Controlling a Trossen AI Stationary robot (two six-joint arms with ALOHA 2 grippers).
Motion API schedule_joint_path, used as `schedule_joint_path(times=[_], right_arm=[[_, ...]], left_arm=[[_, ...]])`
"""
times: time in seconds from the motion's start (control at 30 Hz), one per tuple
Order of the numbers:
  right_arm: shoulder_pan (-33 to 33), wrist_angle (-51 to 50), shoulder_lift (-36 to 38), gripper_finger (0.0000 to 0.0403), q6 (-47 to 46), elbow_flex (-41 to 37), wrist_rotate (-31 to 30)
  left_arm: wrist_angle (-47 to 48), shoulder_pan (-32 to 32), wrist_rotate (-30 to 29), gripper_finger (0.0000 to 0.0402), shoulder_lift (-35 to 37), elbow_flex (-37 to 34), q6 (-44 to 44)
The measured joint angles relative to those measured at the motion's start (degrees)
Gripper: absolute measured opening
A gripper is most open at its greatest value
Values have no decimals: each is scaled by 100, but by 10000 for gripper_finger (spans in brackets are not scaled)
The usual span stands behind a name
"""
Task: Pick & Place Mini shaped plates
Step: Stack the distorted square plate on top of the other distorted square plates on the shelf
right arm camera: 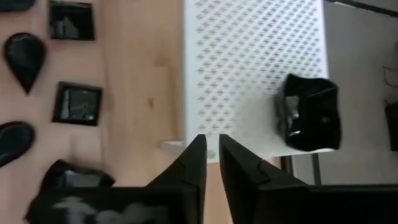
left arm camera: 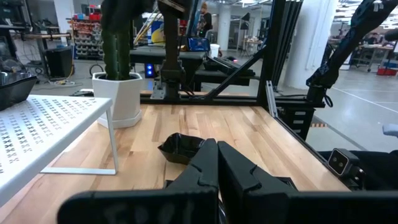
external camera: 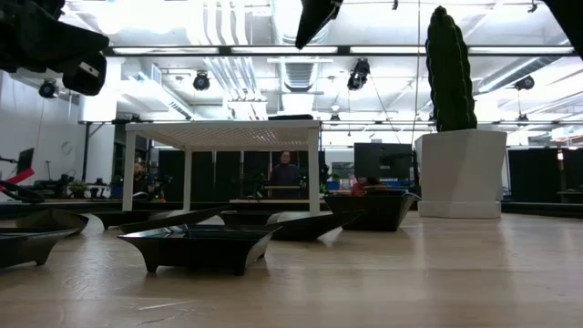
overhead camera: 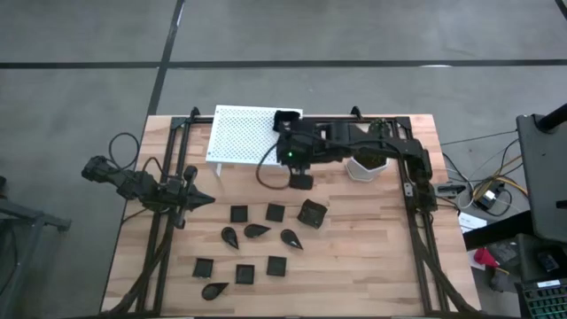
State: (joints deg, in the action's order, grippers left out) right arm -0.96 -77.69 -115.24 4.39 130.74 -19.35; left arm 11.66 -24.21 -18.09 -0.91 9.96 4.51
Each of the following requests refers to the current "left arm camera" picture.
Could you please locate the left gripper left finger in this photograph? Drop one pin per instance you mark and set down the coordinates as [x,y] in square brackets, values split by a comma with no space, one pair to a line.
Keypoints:
[192,174]

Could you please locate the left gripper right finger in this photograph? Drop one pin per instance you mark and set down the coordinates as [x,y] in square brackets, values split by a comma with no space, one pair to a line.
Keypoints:
[239,183]

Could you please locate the large black square plate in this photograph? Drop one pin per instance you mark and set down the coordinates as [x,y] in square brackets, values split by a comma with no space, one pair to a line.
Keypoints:
[178,147]
[15,91]

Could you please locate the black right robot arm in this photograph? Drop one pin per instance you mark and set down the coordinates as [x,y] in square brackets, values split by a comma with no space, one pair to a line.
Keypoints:
[171,46]

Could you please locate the black drawer cabinet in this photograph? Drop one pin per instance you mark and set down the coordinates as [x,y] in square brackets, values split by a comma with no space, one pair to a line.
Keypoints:
[289,121]

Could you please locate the white bucket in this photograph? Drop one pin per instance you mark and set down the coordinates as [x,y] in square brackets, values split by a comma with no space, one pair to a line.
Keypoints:
[214,50]

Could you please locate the black workbench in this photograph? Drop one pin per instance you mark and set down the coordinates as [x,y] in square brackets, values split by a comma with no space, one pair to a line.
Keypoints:
[143,54]

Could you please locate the blue screen device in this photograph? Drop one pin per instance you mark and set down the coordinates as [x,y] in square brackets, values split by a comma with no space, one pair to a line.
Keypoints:
[199,44]

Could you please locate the green cactus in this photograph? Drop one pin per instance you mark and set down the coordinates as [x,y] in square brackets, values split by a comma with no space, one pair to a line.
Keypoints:
[110,53]

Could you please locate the person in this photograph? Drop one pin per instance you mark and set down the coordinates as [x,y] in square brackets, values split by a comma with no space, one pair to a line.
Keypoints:
[206,21]

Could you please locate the white perforated metal shelf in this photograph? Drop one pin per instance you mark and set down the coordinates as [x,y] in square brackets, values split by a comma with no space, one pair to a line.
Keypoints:
[37,130]

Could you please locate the black sleeved boom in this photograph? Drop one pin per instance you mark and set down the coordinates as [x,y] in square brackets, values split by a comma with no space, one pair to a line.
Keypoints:
[341,53]

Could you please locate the black equipment case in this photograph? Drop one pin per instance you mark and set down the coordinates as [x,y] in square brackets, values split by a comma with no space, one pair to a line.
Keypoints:
[59,62]

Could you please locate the parts bin rack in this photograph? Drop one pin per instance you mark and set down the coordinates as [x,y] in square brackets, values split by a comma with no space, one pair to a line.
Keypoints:
[87,34]

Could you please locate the small silver camera box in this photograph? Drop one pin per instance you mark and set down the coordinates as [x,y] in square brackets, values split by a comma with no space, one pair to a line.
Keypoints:
[340,161]

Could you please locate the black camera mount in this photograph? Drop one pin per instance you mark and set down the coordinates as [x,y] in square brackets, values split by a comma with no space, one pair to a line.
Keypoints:
[379,168]

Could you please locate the black aluminium table frame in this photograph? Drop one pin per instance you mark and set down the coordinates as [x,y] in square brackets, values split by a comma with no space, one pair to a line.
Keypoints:
[273,46]

